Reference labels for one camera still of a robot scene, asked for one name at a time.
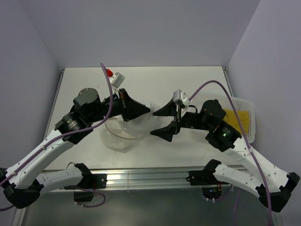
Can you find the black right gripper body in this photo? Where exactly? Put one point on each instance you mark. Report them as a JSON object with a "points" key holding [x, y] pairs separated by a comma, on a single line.
{"points": [[192, 120]]}

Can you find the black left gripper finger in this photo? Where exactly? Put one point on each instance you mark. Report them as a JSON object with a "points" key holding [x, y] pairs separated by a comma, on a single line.
{"points": [[133, 113], [129, 103]]}

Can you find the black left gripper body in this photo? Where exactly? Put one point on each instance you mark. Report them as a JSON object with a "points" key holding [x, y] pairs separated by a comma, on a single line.
{"points": [[99, 115]]}

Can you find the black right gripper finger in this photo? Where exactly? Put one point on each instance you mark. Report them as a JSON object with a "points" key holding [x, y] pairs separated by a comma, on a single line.
{"points": [[168, 110], [165, 133]]}

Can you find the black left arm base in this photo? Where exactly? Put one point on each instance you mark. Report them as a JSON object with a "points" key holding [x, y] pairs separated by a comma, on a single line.
{"points": [[88, 186]]}

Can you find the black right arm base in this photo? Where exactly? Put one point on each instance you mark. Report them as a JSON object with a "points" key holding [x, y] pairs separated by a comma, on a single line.
{"points": [[205, 177]]}

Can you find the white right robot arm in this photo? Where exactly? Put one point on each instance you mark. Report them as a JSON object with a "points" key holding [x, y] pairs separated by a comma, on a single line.
{"points": [[264, 180]]}

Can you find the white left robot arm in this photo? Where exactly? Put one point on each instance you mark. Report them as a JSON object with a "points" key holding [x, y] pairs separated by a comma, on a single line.
{"points": [[69, 131]]}

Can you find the white plastic basket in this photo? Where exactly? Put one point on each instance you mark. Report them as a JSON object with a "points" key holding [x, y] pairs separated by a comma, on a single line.
{"points": [[245, 111]]}

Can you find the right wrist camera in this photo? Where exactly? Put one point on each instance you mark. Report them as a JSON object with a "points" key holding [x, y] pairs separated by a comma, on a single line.
{"points": [[180, 98]]}

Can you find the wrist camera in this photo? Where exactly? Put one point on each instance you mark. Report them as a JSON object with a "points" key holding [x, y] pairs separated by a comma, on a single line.
{"points": [[180, 98], [116, 79]]}

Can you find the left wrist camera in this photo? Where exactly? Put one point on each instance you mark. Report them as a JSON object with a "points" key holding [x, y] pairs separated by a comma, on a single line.
{"points": [[116, 79]]}

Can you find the aluminium table rail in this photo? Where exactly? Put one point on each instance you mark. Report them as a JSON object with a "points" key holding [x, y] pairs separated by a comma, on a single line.
{"points": [[137, 179]]}

